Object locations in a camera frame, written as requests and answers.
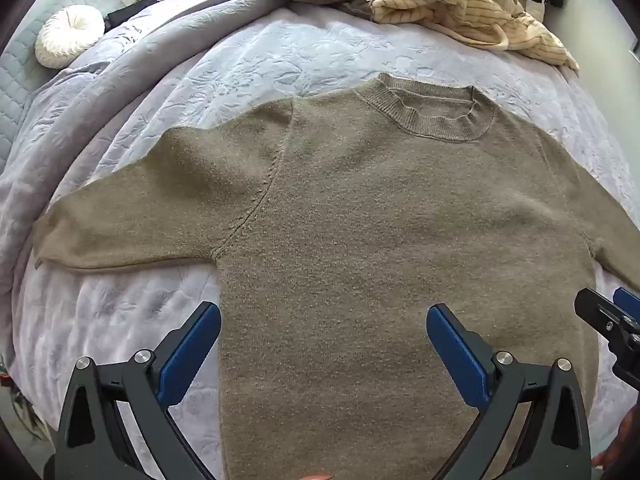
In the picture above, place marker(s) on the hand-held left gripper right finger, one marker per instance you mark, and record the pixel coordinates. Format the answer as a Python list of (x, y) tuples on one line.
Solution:
[(457, 355)]

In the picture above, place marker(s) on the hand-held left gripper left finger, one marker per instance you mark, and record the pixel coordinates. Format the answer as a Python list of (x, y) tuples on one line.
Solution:
[(190, 355)]

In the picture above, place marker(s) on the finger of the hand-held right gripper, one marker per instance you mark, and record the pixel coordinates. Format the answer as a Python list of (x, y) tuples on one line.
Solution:
[(629, 305), (597, 312)]

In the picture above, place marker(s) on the olive knit sweater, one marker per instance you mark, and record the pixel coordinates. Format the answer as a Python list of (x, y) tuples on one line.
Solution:
[(375, 210)]

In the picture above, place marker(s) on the person's right hand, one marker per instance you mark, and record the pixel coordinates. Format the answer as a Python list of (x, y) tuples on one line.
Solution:
[(625, 435)]

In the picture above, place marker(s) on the grey plush duvet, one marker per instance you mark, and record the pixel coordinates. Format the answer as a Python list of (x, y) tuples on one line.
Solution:
[(150, 45)]

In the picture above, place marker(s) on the cream striped garment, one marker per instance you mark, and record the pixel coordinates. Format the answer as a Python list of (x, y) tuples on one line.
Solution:
[(480, 15)]

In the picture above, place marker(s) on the lavender embossed blanket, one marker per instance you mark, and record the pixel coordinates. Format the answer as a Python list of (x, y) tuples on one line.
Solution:
[(300, 50)]

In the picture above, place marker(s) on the grey quilted headboard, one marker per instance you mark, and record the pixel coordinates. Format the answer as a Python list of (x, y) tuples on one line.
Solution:
[(20, 75)]

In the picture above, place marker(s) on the round white pillow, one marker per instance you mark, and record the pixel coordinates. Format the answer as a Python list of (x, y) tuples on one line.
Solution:
[(67, 35)]

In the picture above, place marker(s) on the black cloth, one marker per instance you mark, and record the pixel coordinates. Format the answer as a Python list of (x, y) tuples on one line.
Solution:
[(127, 10)]

